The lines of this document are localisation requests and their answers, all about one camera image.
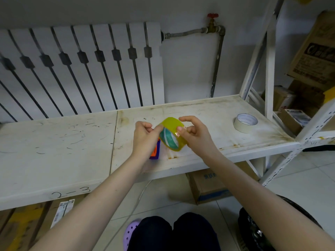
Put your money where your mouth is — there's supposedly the person's right hand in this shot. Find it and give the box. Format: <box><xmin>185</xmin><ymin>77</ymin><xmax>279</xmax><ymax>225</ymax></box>
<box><xmin>177</xmin><ymin>115</ymin><xmax>219</xmax><ymax>160</ymax></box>

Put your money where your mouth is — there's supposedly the person's left hand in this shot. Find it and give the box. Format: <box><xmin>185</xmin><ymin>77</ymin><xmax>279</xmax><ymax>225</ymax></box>
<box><xmin>130</xmin><ymin>121</ymin><xmax>164</xmax><ymax>161</ymax></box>

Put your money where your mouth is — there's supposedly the orange blue tape dispenser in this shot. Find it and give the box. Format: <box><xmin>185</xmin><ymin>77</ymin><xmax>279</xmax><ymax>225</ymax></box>
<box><xmin>149</xmin><ymin>137</ymin><xmax>161</xmax><ymax>160</ymax></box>

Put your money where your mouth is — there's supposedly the yellow tape roll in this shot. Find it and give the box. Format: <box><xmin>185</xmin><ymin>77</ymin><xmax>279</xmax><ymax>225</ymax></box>
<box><xmin>156</xmin><ymin>117</ymin><xmax>189</xmax><ymax>152</ymax></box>

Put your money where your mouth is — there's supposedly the white tape roll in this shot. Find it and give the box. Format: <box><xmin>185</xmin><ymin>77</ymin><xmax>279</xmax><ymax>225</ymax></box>
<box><xmin>233</xmin><ymin>113</ymin><xmax>259</xmax><ymax>134</ymax></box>

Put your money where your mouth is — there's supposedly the person's left forearm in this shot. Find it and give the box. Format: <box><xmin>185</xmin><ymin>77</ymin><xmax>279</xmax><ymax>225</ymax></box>
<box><xmin>27</xmin><ymin>153</ymin><xmax>150</xmax><ymax>251</ymax></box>

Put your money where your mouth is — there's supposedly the person's right forearm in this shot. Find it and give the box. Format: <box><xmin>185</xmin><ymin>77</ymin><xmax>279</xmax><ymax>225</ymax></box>
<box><xmin>207</xmin><ymin>151</ymin><xmax>335</xmax><ymax>251</ymax></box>

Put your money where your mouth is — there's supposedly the person's right leg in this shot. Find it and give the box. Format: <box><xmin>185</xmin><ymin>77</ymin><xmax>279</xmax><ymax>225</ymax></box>
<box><xmin>172</xmin><ymin>212</ymin><xmax>222</xmax><ymax>251</ymax></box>

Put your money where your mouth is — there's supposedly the person's leg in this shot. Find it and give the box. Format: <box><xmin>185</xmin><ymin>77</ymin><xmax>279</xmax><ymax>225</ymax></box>
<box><xmin>127</xmin><ymin>216</ymin><xmax>173</xmax><ymax>251</ymax></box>
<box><xmin>172</xmin><ymin>212</ymin><xmax>222</xmax><ymax>251</ymax></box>

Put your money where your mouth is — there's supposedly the person's left leg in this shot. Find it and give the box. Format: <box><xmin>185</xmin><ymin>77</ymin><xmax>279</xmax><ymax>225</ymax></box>
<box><xmin>127</xmin><ymin>216</ymin><xmax>173</xmax><ymax>251</ymax></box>

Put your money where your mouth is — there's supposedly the blue striped cardboard box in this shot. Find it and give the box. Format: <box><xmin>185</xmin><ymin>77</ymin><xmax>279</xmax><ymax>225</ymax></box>
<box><xmin>186</xmin><ymin>162</ymin><xmax>260</xmax><ymax>206</ymax></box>

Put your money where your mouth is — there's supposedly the grey metal pipe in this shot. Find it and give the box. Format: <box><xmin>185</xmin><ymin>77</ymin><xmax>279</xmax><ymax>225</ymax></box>
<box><xmin>161</xmin><ymin>25</ymin><xmax>226</xmax><ymax>98</ymax></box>

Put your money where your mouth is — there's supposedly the white metal shelf rack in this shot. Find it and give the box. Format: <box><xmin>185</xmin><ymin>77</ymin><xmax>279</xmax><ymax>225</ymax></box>
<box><xmin>0</xmin><ymin>0</ymin><xmax>335</xmax><ymax>211</ymax></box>

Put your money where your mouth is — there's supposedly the white labelled long cardboard box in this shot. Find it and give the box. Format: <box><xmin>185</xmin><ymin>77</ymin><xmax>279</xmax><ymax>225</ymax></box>
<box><xmin>34</xmin><ymin>195</ymin><xmax>87</xmax><ymax>241</ymax></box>

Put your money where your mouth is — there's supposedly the purple clog shoe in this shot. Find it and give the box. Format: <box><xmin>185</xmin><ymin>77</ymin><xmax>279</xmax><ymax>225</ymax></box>
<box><xmin>123</xmin><ymin>219</ymin><xmax>142</xmax><ymax>251</ymax></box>

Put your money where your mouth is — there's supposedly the small labelled cardboard parcel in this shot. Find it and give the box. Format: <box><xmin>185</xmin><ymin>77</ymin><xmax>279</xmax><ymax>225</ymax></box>
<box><xmin>277</xmin><ymin>108</ymin><xmax>312</xmax><ymax>136</ymax></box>

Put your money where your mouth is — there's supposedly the small brown cardboard box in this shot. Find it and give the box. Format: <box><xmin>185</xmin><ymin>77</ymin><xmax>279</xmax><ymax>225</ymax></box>
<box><xmin>261</xmin><ymin>86</ymin><xmax>296</xmax><ymax>112</ymax></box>

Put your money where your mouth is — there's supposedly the black bin bag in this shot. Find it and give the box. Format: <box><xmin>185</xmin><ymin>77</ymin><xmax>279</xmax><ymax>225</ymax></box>
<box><xmin>237</xmin><ymin>195</ymin><xmax>324</xmax><ymax>251</ymax></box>

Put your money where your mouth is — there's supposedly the beige mesh waste basket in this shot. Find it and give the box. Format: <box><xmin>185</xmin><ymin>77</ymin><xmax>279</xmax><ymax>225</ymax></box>
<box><xmin>237</xmin><ymin>230</ymin><xmax>248</xmax><ymax>251</ymax></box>

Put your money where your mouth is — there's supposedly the dark brown cardboard box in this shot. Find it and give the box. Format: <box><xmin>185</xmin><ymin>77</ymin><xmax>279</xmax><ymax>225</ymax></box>
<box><xmin>288</xmin><ymin>79</ymin><xmax>326</xmax><ymax>118</ymax></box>

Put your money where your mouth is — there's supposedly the white perforated shelf rack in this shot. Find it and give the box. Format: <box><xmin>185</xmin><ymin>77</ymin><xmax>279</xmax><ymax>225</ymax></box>
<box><xmin>260</xmin><ymin>98</ymin><xmax>335</xmax><ymax>187</ymax></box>

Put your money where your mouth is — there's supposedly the white radiator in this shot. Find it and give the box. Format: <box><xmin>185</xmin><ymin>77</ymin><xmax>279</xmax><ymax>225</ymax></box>
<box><xmin>0</xmin><ymin>22</ymin><xmax>165</xmax><ymax>123</ymax></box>

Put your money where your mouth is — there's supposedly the yellow taped cardboard box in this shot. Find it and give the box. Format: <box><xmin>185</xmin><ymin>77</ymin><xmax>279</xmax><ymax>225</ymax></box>
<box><xmin>0</xmin><ymin>202</ymin><xmax>46</xmax><ymax>251</ymax></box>

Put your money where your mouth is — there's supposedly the white floor cable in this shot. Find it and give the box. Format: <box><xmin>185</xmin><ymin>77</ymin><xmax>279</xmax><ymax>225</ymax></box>
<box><xmin>104</xmin><ymin>180</ymin><xmax>152</xmax><ymax>251</ymax></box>

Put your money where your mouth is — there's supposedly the brass valve red handle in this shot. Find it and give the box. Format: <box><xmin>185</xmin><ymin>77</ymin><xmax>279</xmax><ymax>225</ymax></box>
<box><xmin>207</xmin><ymin>13</ymin><xmax>220</xmax><ymax>34</ymax></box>

